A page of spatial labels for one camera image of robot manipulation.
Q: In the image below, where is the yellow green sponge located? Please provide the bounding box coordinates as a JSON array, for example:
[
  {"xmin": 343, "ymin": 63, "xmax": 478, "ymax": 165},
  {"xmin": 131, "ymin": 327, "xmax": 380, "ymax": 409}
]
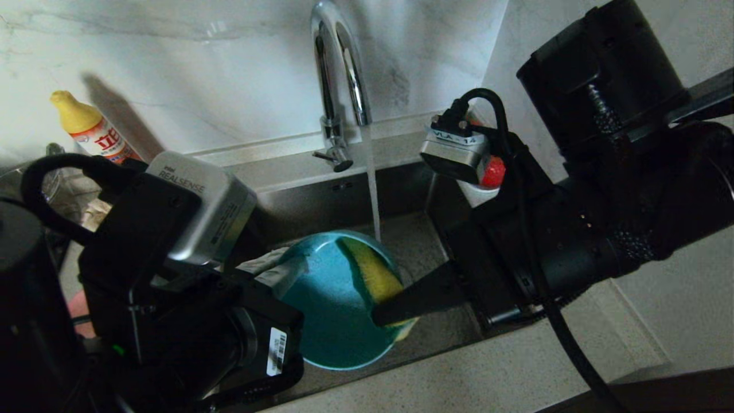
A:
[{"xmin": 338, "ymin": 236, "xmax": 418, "ymax": 343}]

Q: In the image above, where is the teal bowl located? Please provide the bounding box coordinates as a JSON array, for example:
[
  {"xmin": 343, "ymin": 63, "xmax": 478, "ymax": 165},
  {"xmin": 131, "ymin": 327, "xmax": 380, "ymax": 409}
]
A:
[{"xmin": 278, "ymin": 229, "xmax": 416, "ymax": 371}]

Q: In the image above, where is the pink plate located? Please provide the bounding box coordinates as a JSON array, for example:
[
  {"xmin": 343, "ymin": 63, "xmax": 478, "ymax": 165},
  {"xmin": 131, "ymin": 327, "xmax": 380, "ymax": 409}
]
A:
[{"xmin": 68, "ymin": 290, "xmax": 95, "ymax": 339}]

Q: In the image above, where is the orange dish soap bottle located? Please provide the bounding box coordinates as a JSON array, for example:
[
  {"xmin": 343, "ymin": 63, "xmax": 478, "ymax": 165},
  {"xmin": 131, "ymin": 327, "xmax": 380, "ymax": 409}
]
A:
[{"xmin": 50, "ymin": 90, "xmax": 141, "ymax": 165}]

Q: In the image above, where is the stainless steel sink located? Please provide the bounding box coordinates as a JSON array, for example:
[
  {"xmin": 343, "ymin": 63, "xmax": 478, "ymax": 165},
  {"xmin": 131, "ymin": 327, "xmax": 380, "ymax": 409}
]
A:
[{"xmin": 247, "ymin": 161, "xmax": 488, "ymax": 403}]

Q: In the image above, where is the small white dish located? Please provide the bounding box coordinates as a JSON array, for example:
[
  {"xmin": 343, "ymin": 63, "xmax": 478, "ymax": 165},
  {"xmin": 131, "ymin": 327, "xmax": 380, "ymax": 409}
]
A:
[{"xmin": 459, "ymin": 182, "xmax": 501, "ymax": 208}]

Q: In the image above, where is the red apple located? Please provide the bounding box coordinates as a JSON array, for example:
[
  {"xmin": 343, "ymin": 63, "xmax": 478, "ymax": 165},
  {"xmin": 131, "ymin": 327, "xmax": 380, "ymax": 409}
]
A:
[{"xmin": 481, "ymin": 156, "xmax": 506, "ymax": 189}]

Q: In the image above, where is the crumpled white cloth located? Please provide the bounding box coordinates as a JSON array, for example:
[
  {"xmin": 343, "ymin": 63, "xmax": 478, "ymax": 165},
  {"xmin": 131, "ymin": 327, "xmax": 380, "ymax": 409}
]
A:
[{"xmin": 85, "ymin": 198, "xmax": 114, "ymax": 231}]

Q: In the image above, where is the chrome gooseneck faucet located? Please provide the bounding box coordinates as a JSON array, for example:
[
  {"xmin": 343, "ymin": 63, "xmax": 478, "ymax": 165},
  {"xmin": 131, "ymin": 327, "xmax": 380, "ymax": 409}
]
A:
[{"xmin": 310, "ymin": 0, "xmax": 373, "ymax": 173}]

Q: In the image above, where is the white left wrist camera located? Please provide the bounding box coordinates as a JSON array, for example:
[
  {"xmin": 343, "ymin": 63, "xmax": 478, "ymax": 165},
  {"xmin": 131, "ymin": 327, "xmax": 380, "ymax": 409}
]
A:
[{"xmin": 145, "ymin": 151, "xmax": 257, "ymax": 267}]

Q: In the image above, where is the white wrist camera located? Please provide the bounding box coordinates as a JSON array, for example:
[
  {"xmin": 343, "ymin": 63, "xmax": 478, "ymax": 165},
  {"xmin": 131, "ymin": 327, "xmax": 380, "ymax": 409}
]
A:
[
  {"xmin": 145, "ymin": 151, "xmax": 257, "ymax": 267},
  {"xmin": 420, "ymin": 123, "xmax": 494, "ymax": 185}
]

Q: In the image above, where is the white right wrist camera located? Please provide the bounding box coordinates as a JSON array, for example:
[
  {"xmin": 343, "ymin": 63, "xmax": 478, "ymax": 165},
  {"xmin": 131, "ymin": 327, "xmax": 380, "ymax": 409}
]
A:
[{"xmin": 420, "ymin": 123, "xmax": 494, "ymax": 185}]

